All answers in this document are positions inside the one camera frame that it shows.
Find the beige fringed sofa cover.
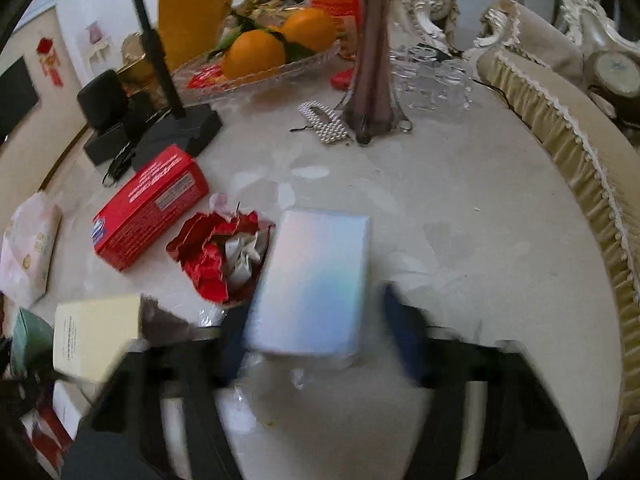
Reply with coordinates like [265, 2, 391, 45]
[475, 0, 640, 431]

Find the clear glass ashtray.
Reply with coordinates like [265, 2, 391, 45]
[387, 45, 473, 116]

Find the teal cardboard box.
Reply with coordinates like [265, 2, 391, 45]
[10, 307, 55, 376]

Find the black flat box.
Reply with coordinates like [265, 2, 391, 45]
[82, 120, 151, 166]

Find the yellow paper bag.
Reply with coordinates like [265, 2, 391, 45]
[157, 0, 248, 68]

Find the tall purple glass vase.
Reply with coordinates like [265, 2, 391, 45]
[334, 0, 416, 147]

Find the red hanging wall ornament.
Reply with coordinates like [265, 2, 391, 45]
[35, 36, 66, 88]

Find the black cord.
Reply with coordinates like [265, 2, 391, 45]
[102, 142, 138, 188]

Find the round brown and cream pillow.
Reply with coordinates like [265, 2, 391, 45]
[582, 50, 640, 121]

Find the cream cardboard box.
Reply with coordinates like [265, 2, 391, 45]
[52, 294, 146, 386]

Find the black phone tripod stand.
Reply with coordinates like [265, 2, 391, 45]
[125, 0, 223, 156]

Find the white cardboard box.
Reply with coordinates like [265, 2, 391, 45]
[50, 380, 96, 441]

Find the cream ornate sofa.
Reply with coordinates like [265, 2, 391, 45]
[460, 0, 640, 461]
[390, 0, 461, 56]

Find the white side table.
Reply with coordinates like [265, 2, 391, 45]
[82, 40, 111, 68]

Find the black round speaker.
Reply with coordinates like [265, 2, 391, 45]
[76, 71, 130, 131]

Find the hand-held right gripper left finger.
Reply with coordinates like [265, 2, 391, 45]
[62, 307, 251, 480]

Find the orange fruit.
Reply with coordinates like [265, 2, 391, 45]
[221, 30, 287, 79]
[280, 7, 338, 53]

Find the floral tissue pack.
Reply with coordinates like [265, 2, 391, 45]
[0, 192, 63, 308]

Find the pearl hair clip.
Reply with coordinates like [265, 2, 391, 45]
[297, 101, 348, 147]

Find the crumpled red and silver wrapper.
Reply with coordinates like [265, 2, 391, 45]
[166, 205, 276, 306]

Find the clear plastic wrap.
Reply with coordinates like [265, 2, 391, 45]
[197, 300, 241, 333]

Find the small red box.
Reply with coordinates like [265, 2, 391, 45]
[92, 144, 210, 273]

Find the iridescent silver box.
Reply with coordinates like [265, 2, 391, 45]
[243, 210, 372, 361]

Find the glass fruit tray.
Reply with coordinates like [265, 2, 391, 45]
[170, 40, 343, 106]

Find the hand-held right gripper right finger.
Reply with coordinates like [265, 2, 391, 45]
[382, 282, 587, 480]

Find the black wall television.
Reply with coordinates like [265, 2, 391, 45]
[0, 56, 41, 143]

